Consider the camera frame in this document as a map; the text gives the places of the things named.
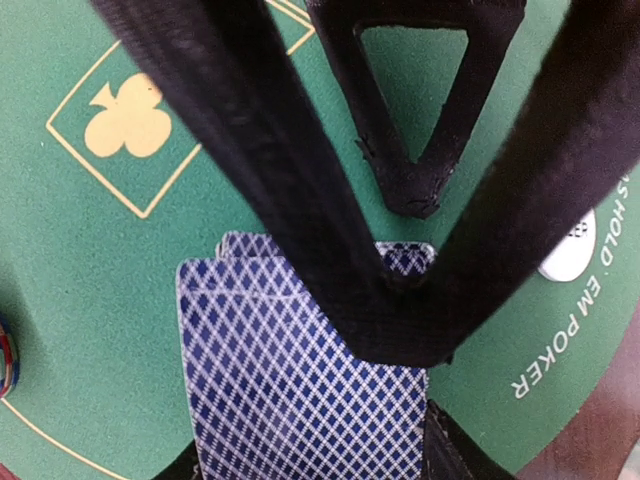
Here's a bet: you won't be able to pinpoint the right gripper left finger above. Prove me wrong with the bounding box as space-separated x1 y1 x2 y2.
94 1 430 368

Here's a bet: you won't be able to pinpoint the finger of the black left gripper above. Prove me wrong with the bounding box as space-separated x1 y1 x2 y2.
306 1 526 219

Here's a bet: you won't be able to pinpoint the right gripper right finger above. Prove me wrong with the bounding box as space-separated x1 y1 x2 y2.
399 1 639 365

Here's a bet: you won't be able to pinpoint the white dealer button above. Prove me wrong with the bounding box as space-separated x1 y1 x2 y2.
538 210 596 283

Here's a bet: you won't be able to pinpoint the grey card deck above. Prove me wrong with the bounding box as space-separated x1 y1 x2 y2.
176 232 428 479

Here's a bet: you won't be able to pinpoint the red poker chip stack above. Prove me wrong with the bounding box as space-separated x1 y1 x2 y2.
1 315 20 398

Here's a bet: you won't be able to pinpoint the round green poker mat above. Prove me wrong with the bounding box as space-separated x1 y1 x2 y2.
1 1 639 479

